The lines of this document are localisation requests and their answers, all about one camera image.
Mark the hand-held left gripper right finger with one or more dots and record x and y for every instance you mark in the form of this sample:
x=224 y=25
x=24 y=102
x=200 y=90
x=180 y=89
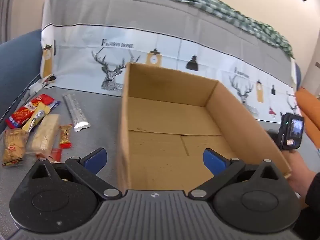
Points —
x=213 y=160

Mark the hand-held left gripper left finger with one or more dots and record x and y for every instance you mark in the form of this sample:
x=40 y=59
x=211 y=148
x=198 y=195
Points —
x=96 y=158

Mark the small red gold candy bar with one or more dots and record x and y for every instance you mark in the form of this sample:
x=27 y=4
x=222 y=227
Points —
x=65 y=137

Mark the long glossy foil cracker packet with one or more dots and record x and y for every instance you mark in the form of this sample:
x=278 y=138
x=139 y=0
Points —
x=75 y=112

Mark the cardboard box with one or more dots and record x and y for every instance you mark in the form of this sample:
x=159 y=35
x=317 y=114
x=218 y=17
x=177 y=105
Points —
x=162 y=120

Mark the yellow snack packet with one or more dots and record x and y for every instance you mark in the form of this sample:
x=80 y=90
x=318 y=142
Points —
x=37 y=112

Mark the clear biscuit packet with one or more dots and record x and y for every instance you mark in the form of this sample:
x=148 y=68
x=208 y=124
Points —
x=13 y=147

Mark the red cracker packet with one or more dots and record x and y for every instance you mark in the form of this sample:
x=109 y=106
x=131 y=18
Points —
x=22 y=113

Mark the person's right hand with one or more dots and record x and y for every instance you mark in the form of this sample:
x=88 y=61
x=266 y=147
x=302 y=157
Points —
x=297 y=175

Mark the orange cushion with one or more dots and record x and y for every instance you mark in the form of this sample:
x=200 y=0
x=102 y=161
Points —
x=310 y=105

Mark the small red sachet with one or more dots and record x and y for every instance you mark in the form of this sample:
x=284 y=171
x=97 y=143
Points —
x=56 y=153

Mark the beige wafer bar packet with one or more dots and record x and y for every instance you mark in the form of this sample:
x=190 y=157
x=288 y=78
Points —
x=45 y=132

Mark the purple snack packet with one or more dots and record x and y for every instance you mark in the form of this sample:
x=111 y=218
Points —
x=55 y=105

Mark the green checked cloth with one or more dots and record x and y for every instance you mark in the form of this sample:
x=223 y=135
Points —
x=225 y=12

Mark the grey deer print sofa cover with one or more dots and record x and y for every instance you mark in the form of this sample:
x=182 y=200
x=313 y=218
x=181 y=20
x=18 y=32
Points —
x=175 y=17

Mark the grey curtain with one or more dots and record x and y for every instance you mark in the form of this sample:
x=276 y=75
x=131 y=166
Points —
x=5 y=5

